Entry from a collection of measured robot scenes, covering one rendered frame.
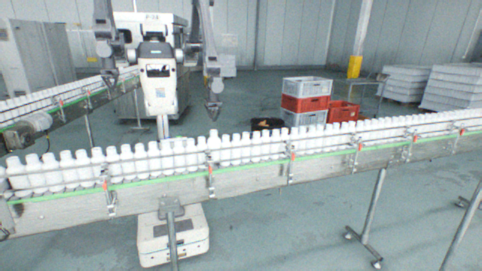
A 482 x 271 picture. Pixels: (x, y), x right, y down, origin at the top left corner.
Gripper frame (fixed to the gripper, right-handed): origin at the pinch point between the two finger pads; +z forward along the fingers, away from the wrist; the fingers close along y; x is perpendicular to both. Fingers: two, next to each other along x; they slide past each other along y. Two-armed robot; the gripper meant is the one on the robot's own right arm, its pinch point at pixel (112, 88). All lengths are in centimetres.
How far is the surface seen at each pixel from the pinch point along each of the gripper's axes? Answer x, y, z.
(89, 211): -15, 21, 51
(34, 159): -30.5, 16.1, 24.9
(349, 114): 316, -171, 84
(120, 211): -2, 21, 54
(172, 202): 22, 21, 54
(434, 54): 1060, -557, 12
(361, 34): 815, -684, -54
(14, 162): -36.4, 17.0, 24.9
